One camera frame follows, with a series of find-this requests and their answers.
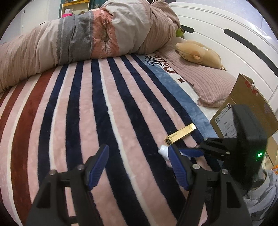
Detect gold rectangular bar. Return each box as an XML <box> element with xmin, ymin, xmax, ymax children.
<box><xmin>165</xmin><ymin>123</ymin><xmax>197</xmax><ymax>145</ymax></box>

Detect white small bottle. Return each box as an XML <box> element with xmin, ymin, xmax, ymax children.
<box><xmin>157</xmin><ymin>144</ymin><xmax>192</xmax><ymax>163</ymax></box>

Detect grey hooded sleeve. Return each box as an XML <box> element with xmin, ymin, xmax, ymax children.
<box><xmin>243</xmin><ymin>170</ymin><xmax>277</xmax><ymax>225</ymax></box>

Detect cardboard box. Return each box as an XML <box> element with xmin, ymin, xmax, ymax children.
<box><xmin>210</xmin><ymin>74</ymin><xmax>277</xmax><ymax>171</ymax></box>

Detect pink ribbed pillow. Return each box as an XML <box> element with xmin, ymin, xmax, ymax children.
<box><xmin>155</xmin><ymin>45</ymin><xmax>236</xmax><ymax>108</ymax></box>

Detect striped plush blanket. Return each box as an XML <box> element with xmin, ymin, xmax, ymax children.
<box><xmin>1</xmin><ymin>55</ymin><xmax>216</xmax><ymax>225</ymax></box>

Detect tan plush toy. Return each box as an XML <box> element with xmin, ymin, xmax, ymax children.
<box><xmin>175</xmin><ymin>40</ymin><xmax>226</xmax><ymax>70</ymax></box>

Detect white bed headboard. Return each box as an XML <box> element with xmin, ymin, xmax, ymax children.
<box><xmin>170</xmin><ymin>2</ymin><xmax>277</xmax><ymax>111</ymax></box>

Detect green plush toy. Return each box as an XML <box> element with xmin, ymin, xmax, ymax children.
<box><xmin>176</xmin><ymin>27</ymin><xmax>185</xmax><ymax>38</ymax></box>

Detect rolled beige patchwork duvet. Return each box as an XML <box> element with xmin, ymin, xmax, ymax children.
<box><xmin>1</xmin><ymin>1</ymin><xmax>181</xmax><ymax>91</ymax></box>

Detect pink cup on shelf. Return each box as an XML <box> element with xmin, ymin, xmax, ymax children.
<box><xmin>62</xmin><ymin>9</ymin><xmax>73</xmax><ymax>18</ymax></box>

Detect yellow shelf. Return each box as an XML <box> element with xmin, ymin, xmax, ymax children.
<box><xmin>60</xmin><ymin>0</ymin><xmax>90</xmax><ymax>16</ymax></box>

